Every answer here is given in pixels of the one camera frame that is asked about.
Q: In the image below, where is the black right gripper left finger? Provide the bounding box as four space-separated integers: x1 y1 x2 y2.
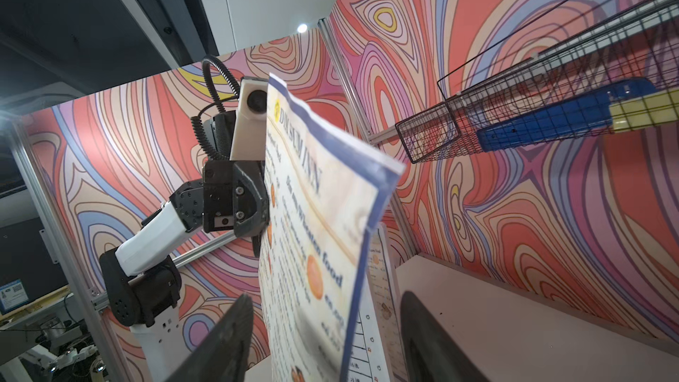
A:
167 294 254 382

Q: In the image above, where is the computer monitor outside cell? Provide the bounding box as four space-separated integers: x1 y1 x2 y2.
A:
0 279 29 314

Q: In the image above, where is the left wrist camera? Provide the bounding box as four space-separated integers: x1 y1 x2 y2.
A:
230 77 269 161

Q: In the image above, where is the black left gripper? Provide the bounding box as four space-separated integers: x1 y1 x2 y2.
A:
203 160 268 238

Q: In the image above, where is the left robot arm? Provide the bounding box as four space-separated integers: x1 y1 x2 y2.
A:
99 56 270 381

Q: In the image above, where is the yellow item in basket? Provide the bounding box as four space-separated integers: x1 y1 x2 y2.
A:
609 89 678 133

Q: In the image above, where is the white board panel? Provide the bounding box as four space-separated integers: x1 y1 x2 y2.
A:
347 224 408 381

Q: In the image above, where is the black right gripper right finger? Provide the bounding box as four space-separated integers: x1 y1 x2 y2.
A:
401 291 488 382

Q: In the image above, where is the blue stapler in basket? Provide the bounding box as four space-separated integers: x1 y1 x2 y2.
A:
477 78 658 152

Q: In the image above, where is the black wire basket back wall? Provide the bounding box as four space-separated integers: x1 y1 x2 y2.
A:
395 0 678 164

